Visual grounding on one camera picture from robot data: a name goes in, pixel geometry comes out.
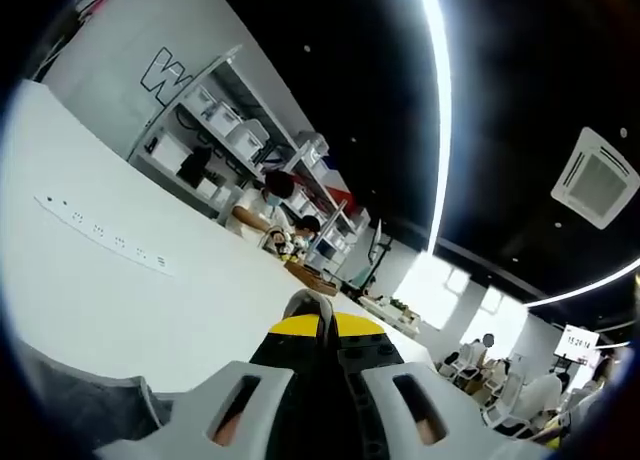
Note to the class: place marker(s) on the grey towel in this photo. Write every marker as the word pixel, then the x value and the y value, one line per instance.
pixel 100 405

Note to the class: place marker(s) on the white flat box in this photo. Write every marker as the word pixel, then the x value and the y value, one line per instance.
pixel 170 152

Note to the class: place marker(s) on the potted green plants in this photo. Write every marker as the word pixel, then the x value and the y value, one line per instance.
pixel 397 312

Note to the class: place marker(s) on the black tripod stand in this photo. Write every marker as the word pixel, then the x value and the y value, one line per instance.
pixel 376 252

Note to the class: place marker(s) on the white shelving rack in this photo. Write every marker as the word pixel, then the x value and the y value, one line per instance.
pixel 330 215
pixel 190 145

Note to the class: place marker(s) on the time display screen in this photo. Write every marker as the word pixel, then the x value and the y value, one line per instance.
pixel 577 344

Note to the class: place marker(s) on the black bag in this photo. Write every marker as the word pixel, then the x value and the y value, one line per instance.
pixel 196 166

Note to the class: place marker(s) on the white table socket strip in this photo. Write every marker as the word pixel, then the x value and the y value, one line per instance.
pixel 105 237

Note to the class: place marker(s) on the white storage box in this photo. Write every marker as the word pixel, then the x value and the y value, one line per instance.
pixel 225 119
pixel 206 102
pixel 247 140

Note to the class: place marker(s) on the ceiling light strip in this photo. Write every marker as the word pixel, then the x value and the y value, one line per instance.
pixel 585 287
pixel 440 105

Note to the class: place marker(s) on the ceiling air conditioner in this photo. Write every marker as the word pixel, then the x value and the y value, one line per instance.
pixel 597 177

